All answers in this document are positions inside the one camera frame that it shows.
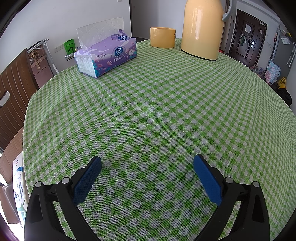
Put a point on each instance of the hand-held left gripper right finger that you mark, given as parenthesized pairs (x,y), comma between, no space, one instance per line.
(207,179)

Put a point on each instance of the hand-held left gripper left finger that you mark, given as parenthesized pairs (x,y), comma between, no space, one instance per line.
(89,179)

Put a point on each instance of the white milk carton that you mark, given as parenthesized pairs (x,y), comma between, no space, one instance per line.
(19,180)

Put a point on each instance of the brown cardboard box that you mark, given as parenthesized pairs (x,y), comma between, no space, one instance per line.
(11,148)

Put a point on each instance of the green checked tablecloth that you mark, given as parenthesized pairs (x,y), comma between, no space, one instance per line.
(150,104)

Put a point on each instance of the brown chair with pink seat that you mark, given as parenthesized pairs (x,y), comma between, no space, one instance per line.
(13,97)

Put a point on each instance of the black bag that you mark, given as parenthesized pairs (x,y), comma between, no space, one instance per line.
(283,93)

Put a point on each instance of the red bag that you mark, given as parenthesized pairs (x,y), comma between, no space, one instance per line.
(253,68)

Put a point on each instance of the low side table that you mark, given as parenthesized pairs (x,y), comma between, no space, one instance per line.
(69,57)

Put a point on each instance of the purple tissue pack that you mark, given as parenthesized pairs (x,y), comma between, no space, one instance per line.
(108,55)

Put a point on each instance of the pastel printed bag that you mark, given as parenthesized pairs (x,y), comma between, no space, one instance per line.
(272,72)

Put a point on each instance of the bunch of dried plants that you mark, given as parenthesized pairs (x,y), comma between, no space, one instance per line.
(35,58)

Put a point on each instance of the green paper bag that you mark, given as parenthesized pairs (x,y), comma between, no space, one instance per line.
(69,47)

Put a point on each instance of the metal drying rack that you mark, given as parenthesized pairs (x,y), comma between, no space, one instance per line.
(47,49)

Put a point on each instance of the grey fridge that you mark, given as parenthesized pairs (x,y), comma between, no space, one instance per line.
(283,55)

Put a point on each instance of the dark brown entrance door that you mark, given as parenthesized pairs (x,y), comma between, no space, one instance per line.
(247,39)

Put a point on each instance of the yellow cup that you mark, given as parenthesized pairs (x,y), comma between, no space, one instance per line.
(161,38)

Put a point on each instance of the yellow thermos jug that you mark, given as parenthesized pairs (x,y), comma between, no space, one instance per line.
(200,30)

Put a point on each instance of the white folded umbrella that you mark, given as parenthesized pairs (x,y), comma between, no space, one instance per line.
(291,54)

